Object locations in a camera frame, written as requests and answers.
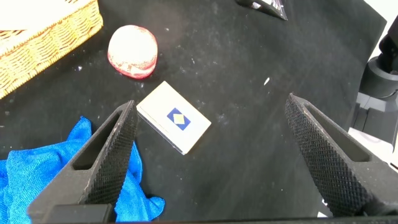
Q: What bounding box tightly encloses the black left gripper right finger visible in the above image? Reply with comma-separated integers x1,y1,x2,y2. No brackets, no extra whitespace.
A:
284,92,398,218

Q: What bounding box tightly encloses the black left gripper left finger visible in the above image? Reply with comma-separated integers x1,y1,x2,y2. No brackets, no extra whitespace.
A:
27,100,139,224

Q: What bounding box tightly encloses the black cosmetic tube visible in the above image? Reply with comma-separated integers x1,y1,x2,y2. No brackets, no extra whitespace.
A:
234,0,289,21

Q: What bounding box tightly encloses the wicker basket with household items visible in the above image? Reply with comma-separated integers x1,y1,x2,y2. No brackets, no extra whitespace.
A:
0,0,104,100

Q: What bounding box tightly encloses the blue microfibre cloth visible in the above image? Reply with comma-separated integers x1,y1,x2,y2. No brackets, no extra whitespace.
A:
0,116,166,224

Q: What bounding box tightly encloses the cream card box blue diamond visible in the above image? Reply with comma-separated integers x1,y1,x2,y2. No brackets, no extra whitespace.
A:
136,80,213,156

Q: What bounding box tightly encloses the black table cloth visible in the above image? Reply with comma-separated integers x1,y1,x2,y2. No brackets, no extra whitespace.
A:
0,0,388,224

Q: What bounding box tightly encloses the red peach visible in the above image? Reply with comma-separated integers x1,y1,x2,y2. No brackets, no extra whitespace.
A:
107,24,159,80

